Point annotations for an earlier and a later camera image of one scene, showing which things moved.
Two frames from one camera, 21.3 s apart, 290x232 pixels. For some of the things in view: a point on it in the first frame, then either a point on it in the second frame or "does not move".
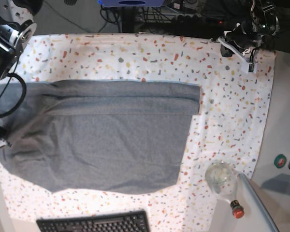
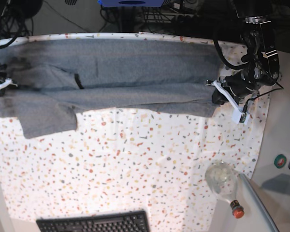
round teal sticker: x=280 y=161 does not move
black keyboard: x=135 y=221 does not move
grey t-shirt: x=93 y=137 → x=47 y=83
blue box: x=131 y=3 does not move
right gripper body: x=243 y=37 → x=239 y=85
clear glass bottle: x=222 y=177 does not move
